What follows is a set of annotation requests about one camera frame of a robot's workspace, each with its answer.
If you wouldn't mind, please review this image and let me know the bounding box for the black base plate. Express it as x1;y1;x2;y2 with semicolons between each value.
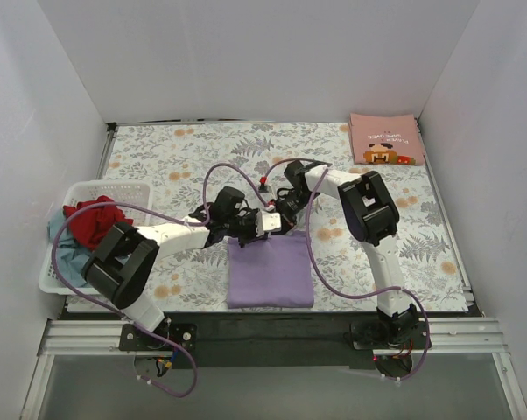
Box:
118;311;433;371

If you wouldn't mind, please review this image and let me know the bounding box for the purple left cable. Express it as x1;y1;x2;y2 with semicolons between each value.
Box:
51;162;278;398

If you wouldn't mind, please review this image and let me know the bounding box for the purple cable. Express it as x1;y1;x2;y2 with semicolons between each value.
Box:
258;157;433;382
51;162;278;398

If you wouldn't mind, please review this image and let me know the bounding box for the folded pink printed t shirt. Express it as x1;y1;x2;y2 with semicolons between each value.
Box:
348;114;425;165

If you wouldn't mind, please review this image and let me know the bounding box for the blue t shirt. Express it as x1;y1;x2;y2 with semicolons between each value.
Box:
56;227;93;288

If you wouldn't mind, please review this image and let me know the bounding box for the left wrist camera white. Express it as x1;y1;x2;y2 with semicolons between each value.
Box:
256;210;282;236

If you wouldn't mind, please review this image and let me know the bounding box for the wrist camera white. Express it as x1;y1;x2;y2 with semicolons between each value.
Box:
258;176;273;195
256;210;282;236

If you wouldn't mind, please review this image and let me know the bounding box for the aluminium frame rail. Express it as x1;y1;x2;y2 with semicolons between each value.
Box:
20;317;527;419

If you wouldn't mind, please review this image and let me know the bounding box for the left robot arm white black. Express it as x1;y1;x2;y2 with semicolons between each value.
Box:
82;186;281;333

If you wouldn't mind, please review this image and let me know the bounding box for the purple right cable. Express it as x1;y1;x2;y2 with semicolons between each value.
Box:
258;157;433;382

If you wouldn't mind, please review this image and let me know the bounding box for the red t shirt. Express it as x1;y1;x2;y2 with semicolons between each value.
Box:
68;206;134;251

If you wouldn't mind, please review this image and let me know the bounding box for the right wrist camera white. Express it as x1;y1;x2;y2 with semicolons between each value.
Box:
258;176;273;195

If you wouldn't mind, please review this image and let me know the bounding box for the floral tablecloth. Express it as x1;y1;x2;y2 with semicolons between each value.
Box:
104;122;467;312

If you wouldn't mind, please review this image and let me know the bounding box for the white plastic laundry basket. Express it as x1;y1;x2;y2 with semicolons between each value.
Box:
39;179;153;296

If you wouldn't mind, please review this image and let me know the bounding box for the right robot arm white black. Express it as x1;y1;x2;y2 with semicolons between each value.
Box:
270;158;422;346

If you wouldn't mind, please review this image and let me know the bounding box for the purple t shirt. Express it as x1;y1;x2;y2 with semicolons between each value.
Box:
227;232;314;309

